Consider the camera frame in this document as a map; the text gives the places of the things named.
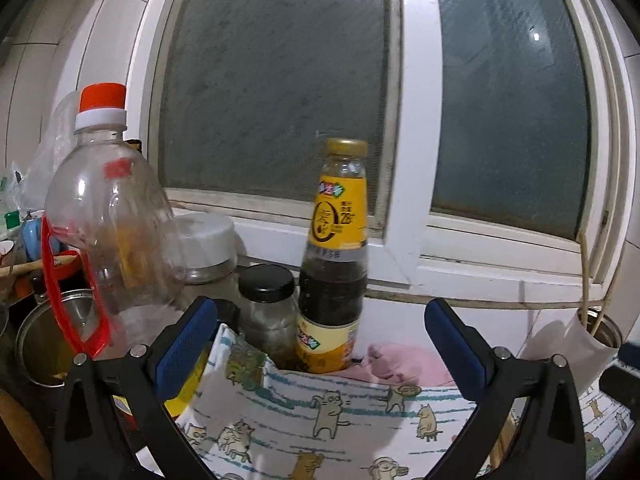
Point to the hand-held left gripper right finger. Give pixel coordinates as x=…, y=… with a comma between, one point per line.
x=457, y=355

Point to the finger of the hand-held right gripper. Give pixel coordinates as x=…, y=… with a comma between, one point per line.
x=619, y=385

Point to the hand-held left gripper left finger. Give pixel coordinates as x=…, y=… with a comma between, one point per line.
x=185, y=347

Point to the white chopstick holder cup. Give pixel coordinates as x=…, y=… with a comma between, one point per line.
x=575, y=355

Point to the bundle of wooden chopsticks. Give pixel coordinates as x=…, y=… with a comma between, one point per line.
x=583, y=270

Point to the pink cloth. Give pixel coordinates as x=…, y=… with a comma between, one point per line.
x=415, y=365

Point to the black lid glass jar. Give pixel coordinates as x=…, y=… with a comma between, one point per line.
x=267, y=320

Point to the white lid glass jar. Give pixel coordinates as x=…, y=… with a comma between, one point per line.
x=205, y=240

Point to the yellow label sauce bottle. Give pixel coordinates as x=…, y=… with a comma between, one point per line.
x=332, y=290

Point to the metal pot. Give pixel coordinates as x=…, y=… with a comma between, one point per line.
x=40, y=345

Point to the clear plastic bottle orange cap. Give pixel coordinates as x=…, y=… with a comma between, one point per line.
x=115, y=220

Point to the cat print cloth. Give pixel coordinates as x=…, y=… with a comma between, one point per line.
x=325, y=425

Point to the wooden spoon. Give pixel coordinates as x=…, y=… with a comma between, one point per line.
x=30, y=266

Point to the blue cup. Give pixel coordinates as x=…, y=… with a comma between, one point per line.
x=32, y=240

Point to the green cap bottle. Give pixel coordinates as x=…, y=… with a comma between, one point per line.
x=11, y=220

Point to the clear plastic bag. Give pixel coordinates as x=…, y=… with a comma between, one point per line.
x=50, y=160

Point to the white frame window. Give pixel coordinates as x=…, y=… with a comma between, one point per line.
x=280, y=85

